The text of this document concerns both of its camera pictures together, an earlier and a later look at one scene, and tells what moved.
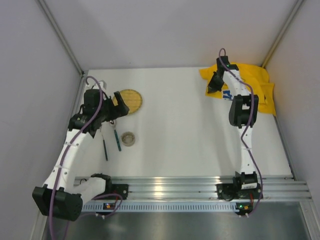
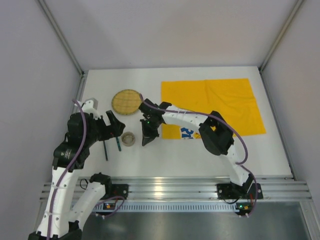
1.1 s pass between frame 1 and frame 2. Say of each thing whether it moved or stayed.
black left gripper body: moved
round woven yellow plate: stayed
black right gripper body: moved
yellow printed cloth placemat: moved
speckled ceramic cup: stayed
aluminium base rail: stayed
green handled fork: stayed
